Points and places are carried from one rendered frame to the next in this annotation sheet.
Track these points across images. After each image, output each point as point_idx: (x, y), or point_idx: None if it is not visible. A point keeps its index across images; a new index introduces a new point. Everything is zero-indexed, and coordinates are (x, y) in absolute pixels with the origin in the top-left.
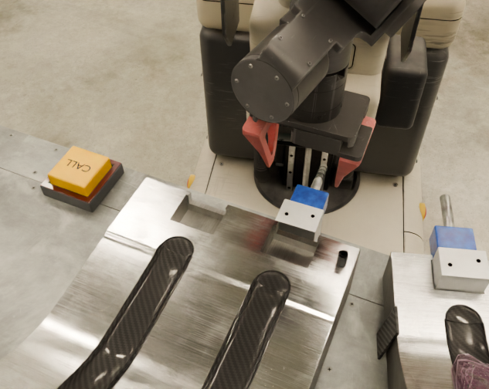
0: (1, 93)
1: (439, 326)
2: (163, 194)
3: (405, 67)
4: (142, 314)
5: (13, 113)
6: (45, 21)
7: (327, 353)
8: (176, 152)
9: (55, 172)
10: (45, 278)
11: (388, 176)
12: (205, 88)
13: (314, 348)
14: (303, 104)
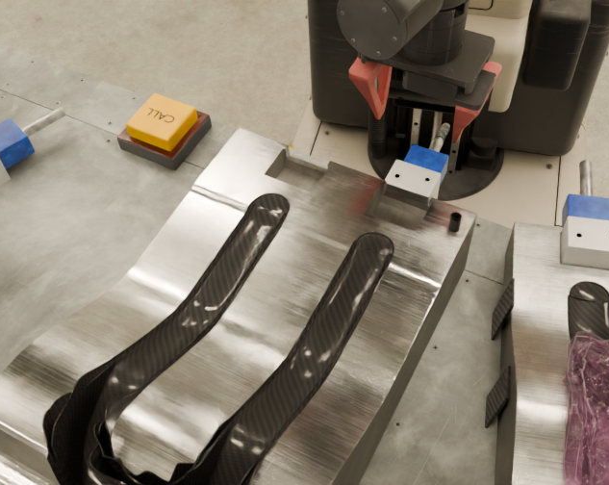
0: (52, 38)
1: (561, 302)
2: (257, 147)
3: (561, 11)
4: (232, 272)
5: (66, 63)
6: None
7: (434, 330)
8: (270, 119)
9: (134, 122)
10: (123, 239)
11: (541, 155)
12: (310, 34)
13: (417, 314)
14: (418, 43)
